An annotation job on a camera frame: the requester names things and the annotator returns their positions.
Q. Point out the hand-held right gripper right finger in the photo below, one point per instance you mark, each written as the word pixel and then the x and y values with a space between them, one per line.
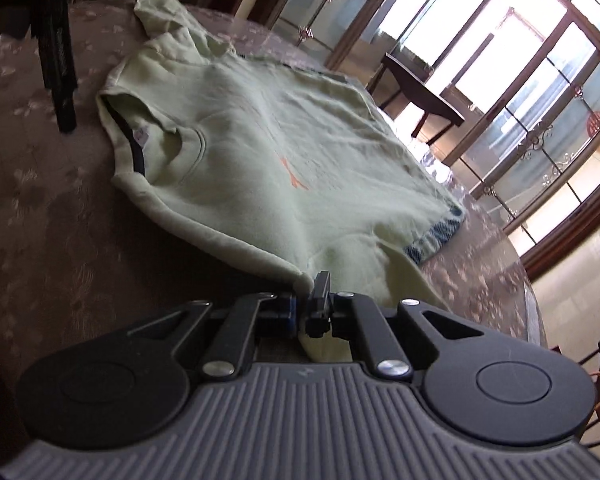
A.
pixel 320 290

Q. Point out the light green sweatshirt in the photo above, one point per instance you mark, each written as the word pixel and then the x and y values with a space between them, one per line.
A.
pixel 255 150

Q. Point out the dark wooden chair by door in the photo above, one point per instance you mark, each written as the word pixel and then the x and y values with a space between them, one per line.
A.
pixel 420 95

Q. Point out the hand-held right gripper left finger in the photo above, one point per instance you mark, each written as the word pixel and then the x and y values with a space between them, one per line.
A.
pixel 291 312

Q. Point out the red knot door ornament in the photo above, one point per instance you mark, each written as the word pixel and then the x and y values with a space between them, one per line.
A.
pixel 595 121

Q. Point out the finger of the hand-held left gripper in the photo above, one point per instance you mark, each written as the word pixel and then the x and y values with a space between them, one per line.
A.
pixel 60 75

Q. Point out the glass sliding door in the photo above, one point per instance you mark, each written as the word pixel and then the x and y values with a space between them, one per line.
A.
pixel 330 5
pixel 550 125

